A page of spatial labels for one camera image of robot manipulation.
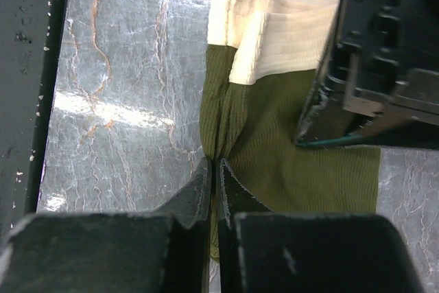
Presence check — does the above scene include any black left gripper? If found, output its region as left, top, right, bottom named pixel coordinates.
left=295, top=0, right=438, bottom=151

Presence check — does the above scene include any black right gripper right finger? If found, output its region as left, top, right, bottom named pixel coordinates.
left=215, top=159, right=423, bottom=292

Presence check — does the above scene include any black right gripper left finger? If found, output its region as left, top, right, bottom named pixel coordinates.
left=1, top=158, right=213, bottom=292

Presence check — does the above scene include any olive green underwear cream waistband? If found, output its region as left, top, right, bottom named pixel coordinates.
left=200, top=0, right=381, bottom=263

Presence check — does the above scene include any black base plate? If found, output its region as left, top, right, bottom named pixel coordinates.
left=1, top=0, right=67, bottom=236

